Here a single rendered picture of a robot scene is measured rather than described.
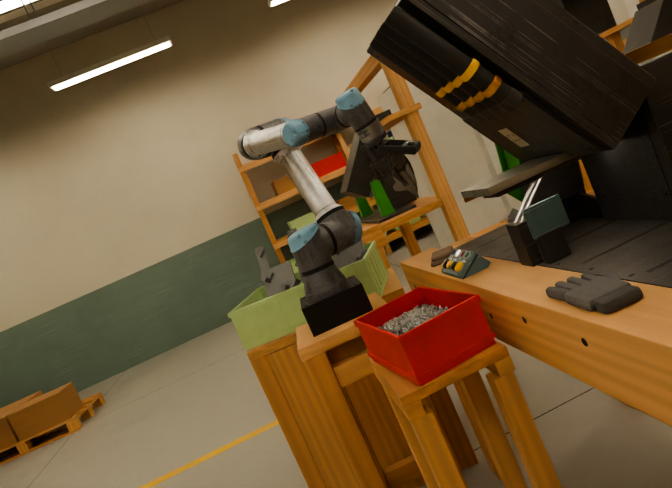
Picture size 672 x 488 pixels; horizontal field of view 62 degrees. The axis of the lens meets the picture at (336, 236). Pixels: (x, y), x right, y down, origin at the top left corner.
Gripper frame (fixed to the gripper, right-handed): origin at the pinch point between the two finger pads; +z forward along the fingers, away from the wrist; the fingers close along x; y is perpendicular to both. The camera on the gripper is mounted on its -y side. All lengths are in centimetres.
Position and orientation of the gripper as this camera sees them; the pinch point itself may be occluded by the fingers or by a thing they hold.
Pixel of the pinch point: (416, 189)
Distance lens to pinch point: 169.9
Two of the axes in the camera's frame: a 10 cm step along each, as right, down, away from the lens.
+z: 5.7, 7.7, 2.8
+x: -4.4, 5.7, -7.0
